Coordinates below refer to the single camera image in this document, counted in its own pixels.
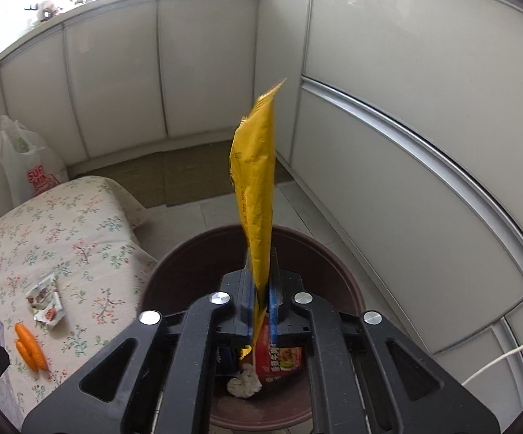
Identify white paper tissue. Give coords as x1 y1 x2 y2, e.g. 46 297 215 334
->
227 362 263 399

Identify yellow snack packet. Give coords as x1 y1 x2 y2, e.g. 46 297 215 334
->
230 81 284 348

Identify dark brown trash bin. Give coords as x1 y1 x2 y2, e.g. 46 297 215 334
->
141 224 365 432

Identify white kitchen cabinets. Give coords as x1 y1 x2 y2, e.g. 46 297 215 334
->
0 0 523 402

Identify orange carrot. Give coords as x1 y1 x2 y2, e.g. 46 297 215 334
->
14 340 39 372
14 322 49 372

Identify red snack wrapper in bin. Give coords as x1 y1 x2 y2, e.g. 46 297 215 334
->
253 316 304 385

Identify white pecan snack packet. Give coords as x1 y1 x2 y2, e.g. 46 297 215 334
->
26 272 66 329

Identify floral tablecloth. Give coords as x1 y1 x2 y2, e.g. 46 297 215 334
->
0 176 156 427

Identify olive green floor mat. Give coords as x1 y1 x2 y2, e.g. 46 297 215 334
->
73 138 292 210

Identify white plastic shopping bag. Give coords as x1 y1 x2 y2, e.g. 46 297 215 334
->
0 115 68 207

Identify white cable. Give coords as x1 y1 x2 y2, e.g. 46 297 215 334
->
460 322 523 387

